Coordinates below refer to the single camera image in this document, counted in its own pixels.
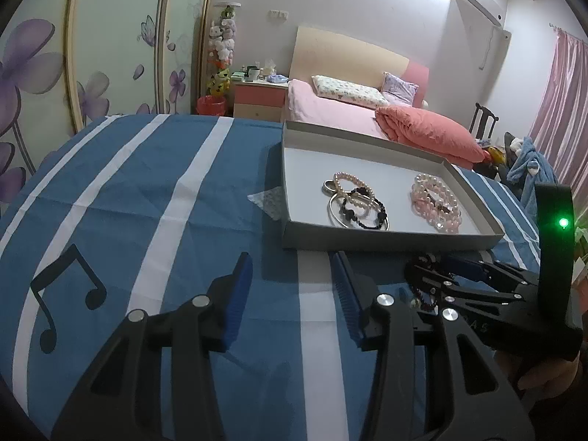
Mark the person's right hand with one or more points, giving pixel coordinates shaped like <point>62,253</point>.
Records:
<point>546,372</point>

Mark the large silver bangle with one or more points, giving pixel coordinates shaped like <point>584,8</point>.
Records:
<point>331,213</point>

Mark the pink bed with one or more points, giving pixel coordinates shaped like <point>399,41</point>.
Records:
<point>321,105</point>

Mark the white floral pillow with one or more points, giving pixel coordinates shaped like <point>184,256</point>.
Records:
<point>349,92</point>

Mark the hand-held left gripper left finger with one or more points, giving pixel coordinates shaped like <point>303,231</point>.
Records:
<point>241,303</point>

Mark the plush toy tower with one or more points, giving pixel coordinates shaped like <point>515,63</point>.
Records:
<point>223,46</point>

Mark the yellow plush toy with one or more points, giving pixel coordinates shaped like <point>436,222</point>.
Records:
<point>494,154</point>

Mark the blue robe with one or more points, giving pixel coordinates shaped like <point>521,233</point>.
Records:
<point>533,170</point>

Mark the beige pink headboard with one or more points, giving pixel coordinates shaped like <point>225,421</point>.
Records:
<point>335,50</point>

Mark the floral wardrobe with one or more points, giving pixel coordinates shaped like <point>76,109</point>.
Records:
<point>105,55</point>

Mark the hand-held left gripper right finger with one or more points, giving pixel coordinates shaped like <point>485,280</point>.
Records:
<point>347,298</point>

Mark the pink curtain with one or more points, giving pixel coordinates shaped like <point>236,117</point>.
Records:
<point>565,101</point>

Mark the white wall socket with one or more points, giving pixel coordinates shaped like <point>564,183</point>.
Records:
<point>278,14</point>

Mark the pink nightstand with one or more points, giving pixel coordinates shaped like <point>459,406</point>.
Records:
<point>257,101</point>

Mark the dark wooden chair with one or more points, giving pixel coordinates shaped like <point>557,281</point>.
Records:
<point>482,121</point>

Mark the purple pillow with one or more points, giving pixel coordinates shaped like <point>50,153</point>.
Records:
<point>399,87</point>

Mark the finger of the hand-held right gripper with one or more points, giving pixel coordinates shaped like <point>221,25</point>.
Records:
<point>482,305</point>
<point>468,267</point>

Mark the white mug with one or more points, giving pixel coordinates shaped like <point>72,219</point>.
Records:
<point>253,73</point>

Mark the grey cardboard box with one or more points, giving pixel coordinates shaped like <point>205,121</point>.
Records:
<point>390,165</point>

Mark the blue striped tablecloth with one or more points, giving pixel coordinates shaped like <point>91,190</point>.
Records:
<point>138,202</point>

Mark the coral quilt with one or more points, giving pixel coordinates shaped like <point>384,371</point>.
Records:
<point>427,131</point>

